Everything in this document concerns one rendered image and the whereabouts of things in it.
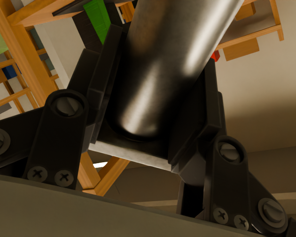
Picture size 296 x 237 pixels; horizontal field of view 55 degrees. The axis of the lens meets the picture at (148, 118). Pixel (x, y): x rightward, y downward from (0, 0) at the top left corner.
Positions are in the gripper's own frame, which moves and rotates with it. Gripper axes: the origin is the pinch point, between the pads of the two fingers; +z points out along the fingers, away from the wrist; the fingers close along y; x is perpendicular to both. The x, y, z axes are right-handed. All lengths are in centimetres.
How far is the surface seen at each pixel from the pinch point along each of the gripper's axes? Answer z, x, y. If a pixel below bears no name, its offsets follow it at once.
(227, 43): 448, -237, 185
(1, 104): 317, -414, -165
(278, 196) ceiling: 222, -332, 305
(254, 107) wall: 439, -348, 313
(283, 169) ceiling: 316, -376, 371
